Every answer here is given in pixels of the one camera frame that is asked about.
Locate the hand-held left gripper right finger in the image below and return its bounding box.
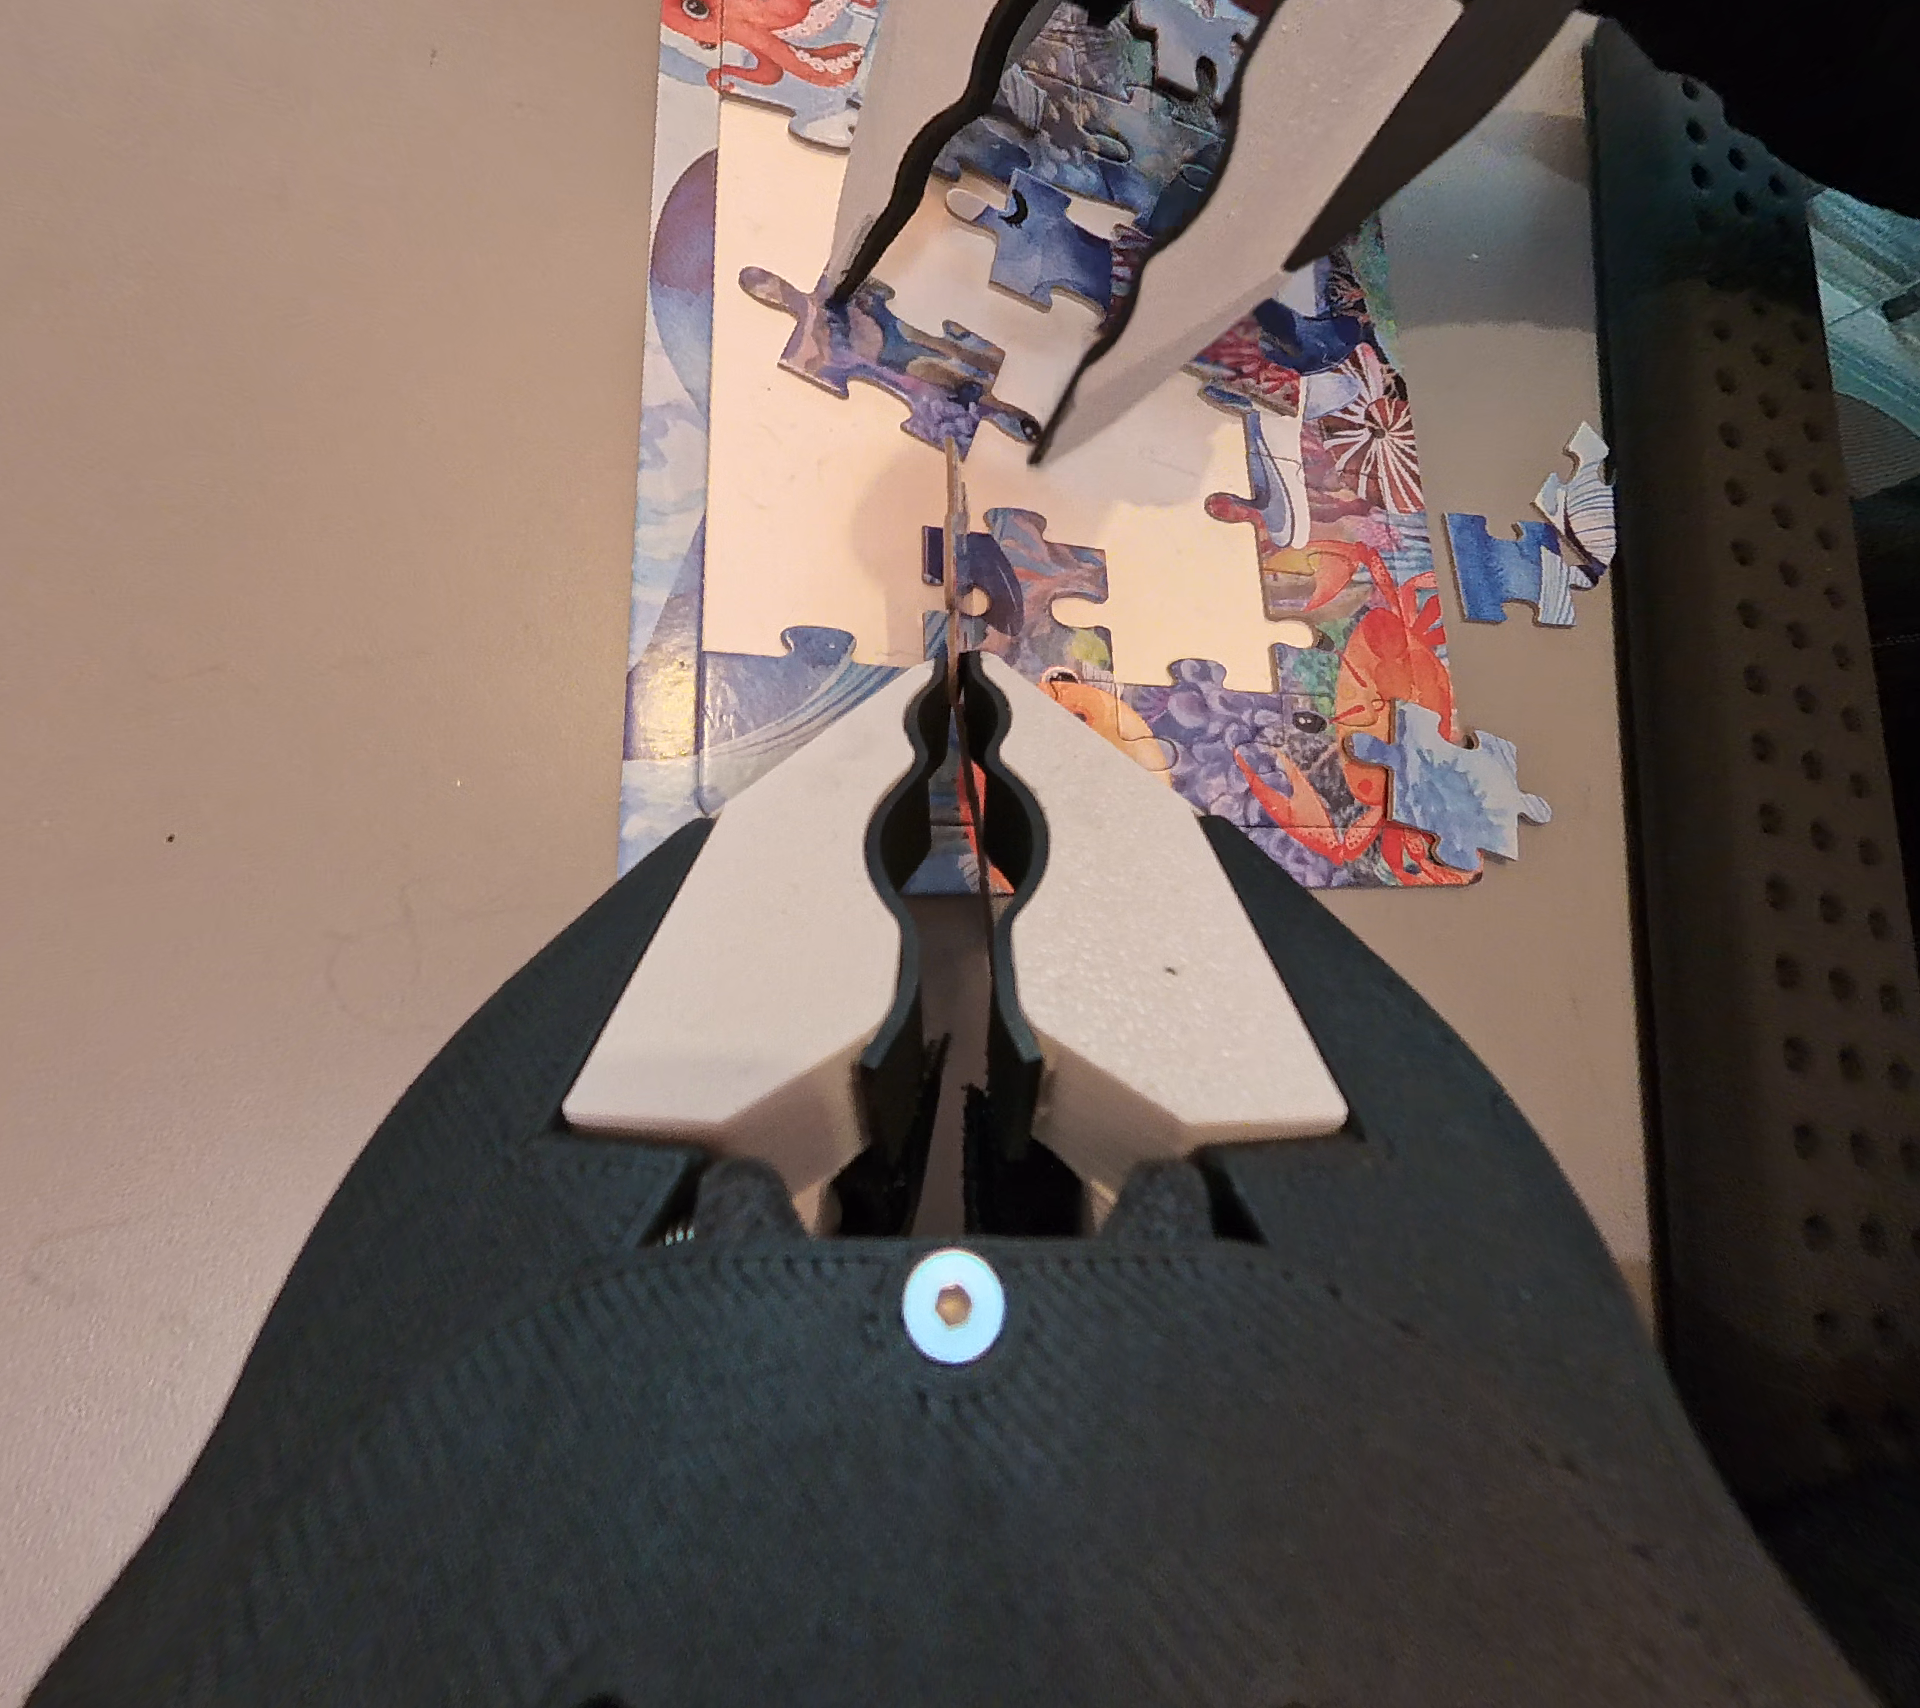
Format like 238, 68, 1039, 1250
965, 655, 1349, 1201

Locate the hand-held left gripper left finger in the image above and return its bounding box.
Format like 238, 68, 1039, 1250
562, 655, 959, 1201

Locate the grey blue puzzle piece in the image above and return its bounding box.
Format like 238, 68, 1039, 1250
959, 170, 1146, 319

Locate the pale blue white puzzle piece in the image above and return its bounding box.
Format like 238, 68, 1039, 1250
1349, 703, 1553, 868

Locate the purple coral puzzle piece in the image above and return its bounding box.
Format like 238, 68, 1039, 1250
959, 509, 1115, 642
737, 264, 1047, 461

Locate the sea animal jigsaw puzzle tray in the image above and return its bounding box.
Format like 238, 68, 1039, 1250
618, 0, 1488, 898

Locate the dark blue piece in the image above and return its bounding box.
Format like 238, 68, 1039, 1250
935, 449, 1000, 900

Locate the person's right forearm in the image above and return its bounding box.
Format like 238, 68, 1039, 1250
1582, 0, 1920, 203

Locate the blue white notched puzzle piece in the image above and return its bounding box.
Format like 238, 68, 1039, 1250
1128, 0, 1259, 109

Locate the white blue striped puzzle piece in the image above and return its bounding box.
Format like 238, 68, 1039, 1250
1529, 419, 1619, 586

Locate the blue puzzle piece striped end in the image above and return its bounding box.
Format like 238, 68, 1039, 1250
1442, 511, 1569, 631

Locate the black perforated chair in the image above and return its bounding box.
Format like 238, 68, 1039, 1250
1582, 21, 1920, 1517

